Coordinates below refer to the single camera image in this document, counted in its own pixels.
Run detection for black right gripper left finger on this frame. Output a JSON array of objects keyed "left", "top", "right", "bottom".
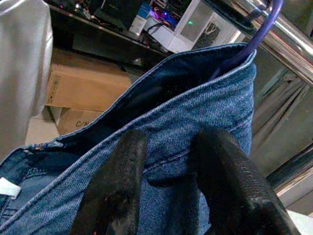
[{"left": 70, "top": 129, "right": 149, "bottom": 235}]

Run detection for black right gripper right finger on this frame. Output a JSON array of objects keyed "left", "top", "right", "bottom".
[{"left": 192, "top": 127, "right": 301, "bottom": 235}]

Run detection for blue denim jeans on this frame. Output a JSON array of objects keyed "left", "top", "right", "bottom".
[{"left": 0, "top": 41, "right": 257, "bottom": 235}]

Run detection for purple plastic hanger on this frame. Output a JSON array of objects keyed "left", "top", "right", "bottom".
[{"left": 207, "top": 0, "right": 284, "bottom": 81}]

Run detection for cardboard box with black print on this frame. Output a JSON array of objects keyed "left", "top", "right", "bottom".
[{"left": 56, "top": 107, "right": 106, "bottom": 137}]

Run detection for dark grey curtain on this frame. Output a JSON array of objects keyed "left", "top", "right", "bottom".
[{"left": 251, "top": 66, "right": 313, "bottom": 177}]

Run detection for large brown cardboard box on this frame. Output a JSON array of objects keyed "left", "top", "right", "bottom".
[{"left": 45, "top": 47, "right": 134, "bottom": 113}]

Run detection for black desk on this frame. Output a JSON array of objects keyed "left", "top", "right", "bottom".
[{"left": 46, "top": 0, "right": 177, "bottom": 71}]

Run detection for white printed t-shirt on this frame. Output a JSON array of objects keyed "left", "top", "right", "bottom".
[{"left": 0, "top": 0, "right": 54, "bottom": 162}]

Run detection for white and blue carton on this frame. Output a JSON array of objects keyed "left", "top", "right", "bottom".
[{"left": 129, "top": 2, "right": 153, "bottom": 35}]

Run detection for chrome clothes rack black frame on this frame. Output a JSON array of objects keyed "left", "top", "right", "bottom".
[{"left": 202, "top": 0, "right": 313, "bottom": 86}]

